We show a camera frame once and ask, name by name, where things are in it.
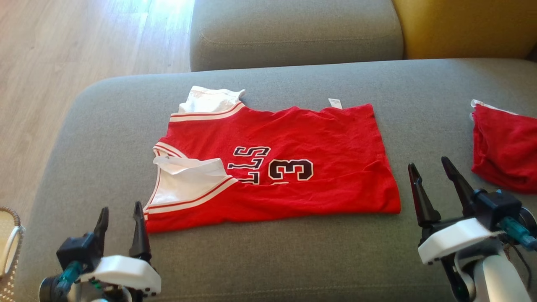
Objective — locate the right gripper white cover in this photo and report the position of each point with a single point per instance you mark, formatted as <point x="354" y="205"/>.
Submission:
<point x="449" y="237"/>

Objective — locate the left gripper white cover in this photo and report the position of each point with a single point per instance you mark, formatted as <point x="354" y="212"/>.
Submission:
<point x="126" y="270"/>

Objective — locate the red shorts white side stripe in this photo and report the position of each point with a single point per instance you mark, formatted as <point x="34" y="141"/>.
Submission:
<point x="507" y="147"/>

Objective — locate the red basketball jersey white trim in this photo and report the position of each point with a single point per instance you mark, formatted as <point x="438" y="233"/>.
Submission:
<point x="327" y="147"/>

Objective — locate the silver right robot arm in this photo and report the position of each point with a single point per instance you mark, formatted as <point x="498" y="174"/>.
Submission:
<point x="499" y="277"/>

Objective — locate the cream woven laundry basket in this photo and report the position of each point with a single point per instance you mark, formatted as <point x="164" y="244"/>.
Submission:
<point x="8" y="251"/>

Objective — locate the grey sofa seat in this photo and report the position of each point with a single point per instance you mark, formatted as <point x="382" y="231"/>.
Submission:
<point x="293" y="260"/>

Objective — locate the large yellow sofa back cushion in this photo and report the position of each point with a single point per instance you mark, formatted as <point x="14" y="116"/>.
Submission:
<point x="465" y="25"/>

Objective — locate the grey sofa seat cushion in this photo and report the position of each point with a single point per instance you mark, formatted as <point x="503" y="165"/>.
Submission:
<point x="293" y="33"/>

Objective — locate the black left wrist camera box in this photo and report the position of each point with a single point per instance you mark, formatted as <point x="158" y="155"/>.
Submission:
<point x="77" y="251"/>

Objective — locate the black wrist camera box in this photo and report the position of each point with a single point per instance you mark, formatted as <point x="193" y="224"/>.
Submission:
<point x="77" y="251"/>
<point x="499" y="207"/>

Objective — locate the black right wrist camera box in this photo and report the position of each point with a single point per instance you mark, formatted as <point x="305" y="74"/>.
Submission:
<point x="499" y="207"/>

